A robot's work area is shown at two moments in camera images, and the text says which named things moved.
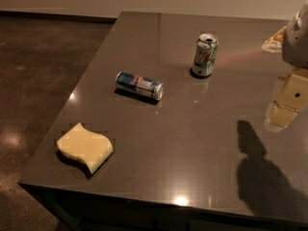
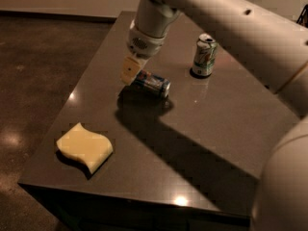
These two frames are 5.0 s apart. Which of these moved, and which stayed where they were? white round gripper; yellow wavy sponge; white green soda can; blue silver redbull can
Moved: blue silver redbull can; white round gripper
Stayed: yellow wavy sponge; white green soda can
